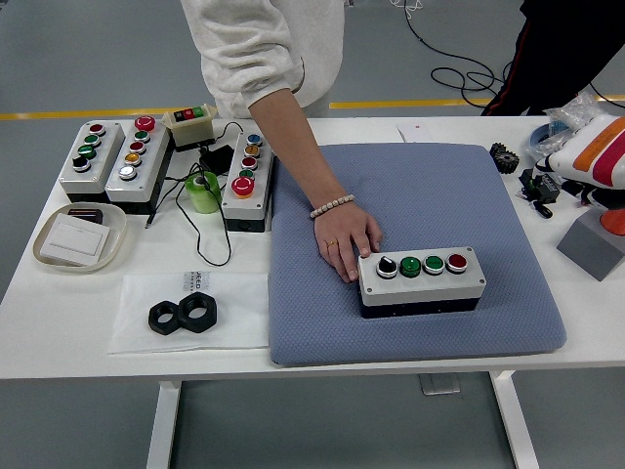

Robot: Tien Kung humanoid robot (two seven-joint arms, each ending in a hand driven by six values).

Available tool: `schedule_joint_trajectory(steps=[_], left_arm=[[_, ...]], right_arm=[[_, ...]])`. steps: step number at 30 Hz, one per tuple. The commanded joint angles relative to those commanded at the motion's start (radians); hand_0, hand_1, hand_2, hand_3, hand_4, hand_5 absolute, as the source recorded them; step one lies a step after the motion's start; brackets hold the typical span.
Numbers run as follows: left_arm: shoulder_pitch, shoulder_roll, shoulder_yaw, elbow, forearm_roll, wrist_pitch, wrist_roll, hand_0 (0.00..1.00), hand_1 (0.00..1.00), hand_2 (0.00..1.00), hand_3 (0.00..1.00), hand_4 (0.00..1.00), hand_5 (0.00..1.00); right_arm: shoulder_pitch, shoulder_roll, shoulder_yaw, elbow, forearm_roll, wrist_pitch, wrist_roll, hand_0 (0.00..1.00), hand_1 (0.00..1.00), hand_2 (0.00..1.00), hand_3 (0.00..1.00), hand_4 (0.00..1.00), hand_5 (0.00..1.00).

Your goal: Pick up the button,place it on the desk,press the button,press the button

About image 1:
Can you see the person's right hand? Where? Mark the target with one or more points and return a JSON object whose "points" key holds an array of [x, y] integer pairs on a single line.
{"points": [[346, 234]]}

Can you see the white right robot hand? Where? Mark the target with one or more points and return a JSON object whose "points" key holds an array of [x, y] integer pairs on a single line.
{"points": [[595, 156]]}

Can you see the four-button control box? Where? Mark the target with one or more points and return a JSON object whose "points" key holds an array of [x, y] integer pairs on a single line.
{"points": [[420, 288]]}

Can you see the person's right forearm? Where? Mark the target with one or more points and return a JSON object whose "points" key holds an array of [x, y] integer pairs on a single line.
{"points": [[298, 146]]}

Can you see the five-button box with blue button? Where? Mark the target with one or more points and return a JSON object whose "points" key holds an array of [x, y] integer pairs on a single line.
{"points": [[244, 202]]}

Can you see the five-button box with white button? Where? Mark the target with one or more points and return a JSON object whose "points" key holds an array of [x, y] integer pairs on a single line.
{"points": [[151, 161]]}

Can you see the clear bag of metal washers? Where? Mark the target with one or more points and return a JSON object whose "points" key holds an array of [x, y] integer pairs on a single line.
{"points": [[552, 144]]}

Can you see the clear bag of white parts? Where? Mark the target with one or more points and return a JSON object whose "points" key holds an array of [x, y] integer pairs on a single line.
{"points": [[578, 110]]}

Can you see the black module with green terminal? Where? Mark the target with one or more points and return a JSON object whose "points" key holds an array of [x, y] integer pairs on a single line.
{"points": [[539, 188]]}

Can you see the black gear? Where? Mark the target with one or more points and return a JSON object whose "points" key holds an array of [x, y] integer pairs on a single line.
{"points": [[505, 158]]}

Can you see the grey wedge block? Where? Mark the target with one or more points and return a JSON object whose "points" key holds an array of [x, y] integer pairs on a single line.
{"points": [[586, 249]]}

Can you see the blue-grey padded mat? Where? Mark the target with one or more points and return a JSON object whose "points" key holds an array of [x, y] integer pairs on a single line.
{"points": [[439, 205]]}

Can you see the person in black trousers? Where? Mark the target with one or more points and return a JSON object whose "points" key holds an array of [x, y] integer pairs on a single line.
{"points": [[561, 49]]}

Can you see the clear printed plastic bag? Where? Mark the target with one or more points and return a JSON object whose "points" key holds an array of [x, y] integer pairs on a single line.
{"points": [[234, 317]]}

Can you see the green tape roll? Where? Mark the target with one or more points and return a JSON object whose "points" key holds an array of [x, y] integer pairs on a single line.
{"points": [[207, 195]]}

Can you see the black power adapter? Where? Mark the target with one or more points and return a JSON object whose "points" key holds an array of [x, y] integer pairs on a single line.
{"points": [[220, 156]]}

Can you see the large black hex nut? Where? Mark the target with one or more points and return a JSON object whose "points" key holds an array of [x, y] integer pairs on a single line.
{"points": [[184, 317]]}

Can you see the small black hex nut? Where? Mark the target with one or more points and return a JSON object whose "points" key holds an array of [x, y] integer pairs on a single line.
{"points": [[155, 320]]}

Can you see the person in white clothes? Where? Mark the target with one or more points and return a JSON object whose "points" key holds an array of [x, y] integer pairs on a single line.
{"points": [[234, 39]]}

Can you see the beige oval tray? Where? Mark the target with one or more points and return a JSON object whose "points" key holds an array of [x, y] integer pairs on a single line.
{"points": [[114, 229]]}

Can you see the grey box with black selector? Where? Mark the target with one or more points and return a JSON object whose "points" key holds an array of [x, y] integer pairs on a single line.
{"points": [[110, 151]]}

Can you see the white table leg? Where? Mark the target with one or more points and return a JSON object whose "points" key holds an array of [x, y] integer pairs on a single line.
{"points": [[515, 425], [163, 425]]}

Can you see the grey under-table bracket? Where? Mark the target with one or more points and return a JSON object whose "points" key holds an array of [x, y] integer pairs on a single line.
{"points": [[439, 385]]}

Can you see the cream three-button switch box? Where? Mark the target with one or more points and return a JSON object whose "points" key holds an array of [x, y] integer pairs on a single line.
{"points": [[193, 129]]}

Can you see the dark brown switch plate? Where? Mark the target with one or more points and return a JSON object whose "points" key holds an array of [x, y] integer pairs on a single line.
{"points": [[85, 214]]}

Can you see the white wall switch plate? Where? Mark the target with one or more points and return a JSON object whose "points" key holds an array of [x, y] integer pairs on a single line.
{"points": [[73, 239]]}

